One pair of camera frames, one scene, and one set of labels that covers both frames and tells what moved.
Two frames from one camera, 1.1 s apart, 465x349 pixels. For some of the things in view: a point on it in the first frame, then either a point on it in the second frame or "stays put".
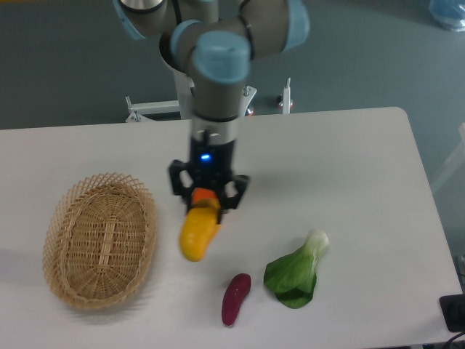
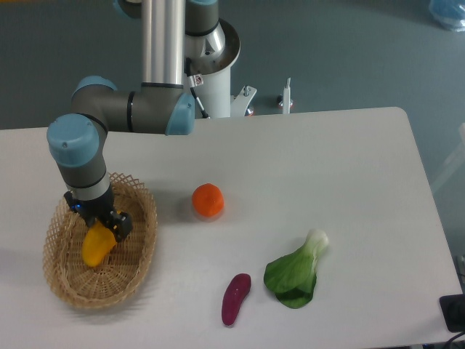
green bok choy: x=293 y=277 stays put
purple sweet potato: x=235 y=292 stays put
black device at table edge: x=453 y=310 stays put
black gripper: x=211 y=164 → x=91 y=211
